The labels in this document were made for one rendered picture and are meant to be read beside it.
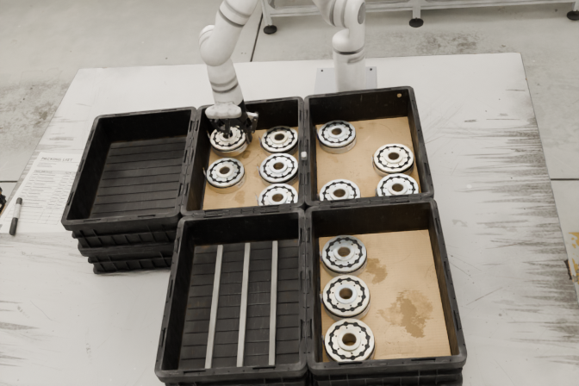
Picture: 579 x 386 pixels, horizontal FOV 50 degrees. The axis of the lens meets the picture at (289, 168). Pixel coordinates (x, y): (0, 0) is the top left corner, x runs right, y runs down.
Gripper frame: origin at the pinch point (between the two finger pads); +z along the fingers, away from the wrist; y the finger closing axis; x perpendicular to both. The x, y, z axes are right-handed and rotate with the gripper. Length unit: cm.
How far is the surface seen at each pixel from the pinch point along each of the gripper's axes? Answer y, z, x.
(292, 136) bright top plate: -14.4, 1.7, -1.9
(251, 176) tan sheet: -4.2, 4.4, 10.3
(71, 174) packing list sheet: 59, 17, -2
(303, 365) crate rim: -26, -6, 67
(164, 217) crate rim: 11.3, -5.9, 32.5
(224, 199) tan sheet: 1.6, 4.3, 18.5
